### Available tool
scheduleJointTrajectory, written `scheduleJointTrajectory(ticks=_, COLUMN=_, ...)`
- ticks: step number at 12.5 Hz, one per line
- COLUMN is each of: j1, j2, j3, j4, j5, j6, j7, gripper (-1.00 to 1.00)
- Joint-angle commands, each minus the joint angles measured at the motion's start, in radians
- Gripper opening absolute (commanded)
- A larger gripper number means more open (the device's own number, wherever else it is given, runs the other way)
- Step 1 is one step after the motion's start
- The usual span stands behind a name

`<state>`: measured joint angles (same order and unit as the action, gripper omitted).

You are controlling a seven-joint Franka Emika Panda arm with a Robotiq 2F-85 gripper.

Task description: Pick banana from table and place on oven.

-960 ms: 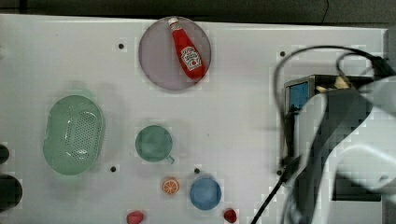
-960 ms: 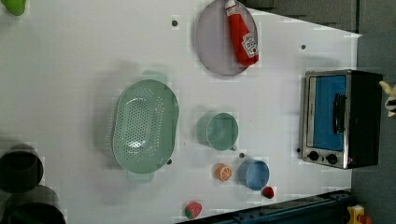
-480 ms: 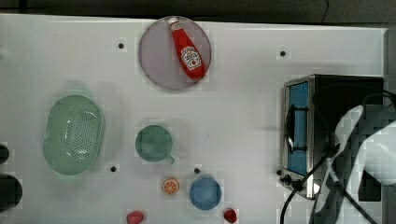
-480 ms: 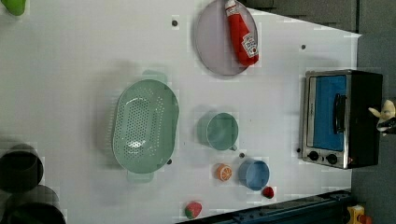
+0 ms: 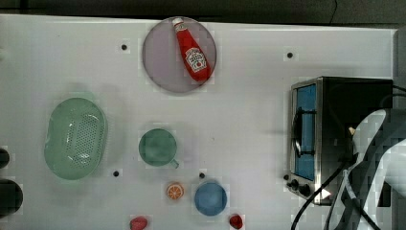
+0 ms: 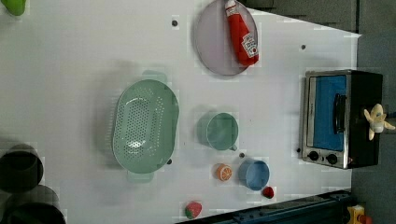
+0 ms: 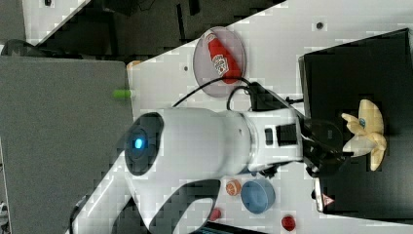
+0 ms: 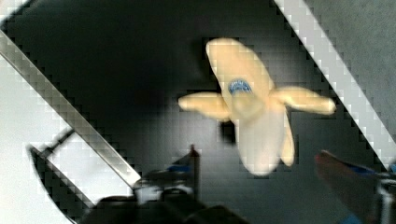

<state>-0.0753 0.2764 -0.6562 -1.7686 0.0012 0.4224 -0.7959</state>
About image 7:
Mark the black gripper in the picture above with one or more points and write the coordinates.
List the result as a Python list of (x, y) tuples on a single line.
[(322, 147)]

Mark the yellow plush banana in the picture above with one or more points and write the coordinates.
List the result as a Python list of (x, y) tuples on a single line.
[(368, 131)]

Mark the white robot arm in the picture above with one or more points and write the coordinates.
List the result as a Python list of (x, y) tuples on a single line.
[(173, 160)]

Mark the blue bowl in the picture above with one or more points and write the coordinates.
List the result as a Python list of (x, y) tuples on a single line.
[(258, 195)]

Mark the orange ball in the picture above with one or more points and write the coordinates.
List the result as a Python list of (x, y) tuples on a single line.
[(233, 187)]

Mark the red ketchup bottle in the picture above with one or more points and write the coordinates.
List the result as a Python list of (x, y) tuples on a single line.
[(222, 60)]

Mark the grey round plate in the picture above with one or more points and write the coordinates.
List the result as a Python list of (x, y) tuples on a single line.
[(203, 66)]

